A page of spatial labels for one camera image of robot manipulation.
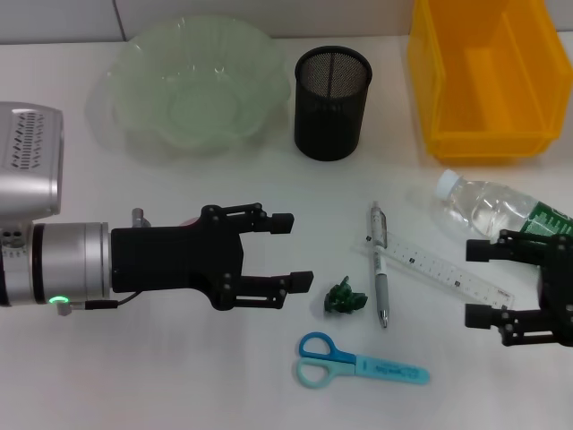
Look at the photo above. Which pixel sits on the green glass fruit plate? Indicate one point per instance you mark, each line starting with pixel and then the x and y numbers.
pixel 192 94

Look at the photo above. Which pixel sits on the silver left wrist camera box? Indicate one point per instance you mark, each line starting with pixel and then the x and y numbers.
pixel 27 170

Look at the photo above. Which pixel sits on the black mesh pen holder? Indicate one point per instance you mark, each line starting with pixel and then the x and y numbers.
pixel 329 130

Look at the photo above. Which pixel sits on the pink peach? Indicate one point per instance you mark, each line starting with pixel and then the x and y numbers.
pixel 190 221

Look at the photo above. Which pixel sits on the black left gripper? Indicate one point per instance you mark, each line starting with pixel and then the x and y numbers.
pixel 170 260

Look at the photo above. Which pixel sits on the grey white ballpoint pen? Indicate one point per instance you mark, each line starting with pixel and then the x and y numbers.
pixel 379 269

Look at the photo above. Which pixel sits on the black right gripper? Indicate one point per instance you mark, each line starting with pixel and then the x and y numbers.
pixel 559 286

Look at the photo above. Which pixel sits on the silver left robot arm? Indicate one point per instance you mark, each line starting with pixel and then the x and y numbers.
pixel 67 264

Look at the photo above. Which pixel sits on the clear water bottle green label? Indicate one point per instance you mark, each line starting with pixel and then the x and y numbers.
pixel 488 206

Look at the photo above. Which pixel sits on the yellow plastic bin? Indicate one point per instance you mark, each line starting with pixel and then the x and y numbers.
pixel 488 134

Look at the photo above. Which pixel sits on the blue scissors with sheath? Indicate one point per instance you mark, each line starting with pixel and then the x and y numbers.
pixel 380 369

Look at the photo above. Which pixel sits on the clear plastic ruler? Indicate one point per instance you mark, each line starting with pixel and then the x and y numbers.
pixel 438 271

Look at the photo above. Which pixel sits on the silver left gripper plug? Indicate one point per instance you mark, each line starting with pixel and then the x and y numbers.
pixel 140 217

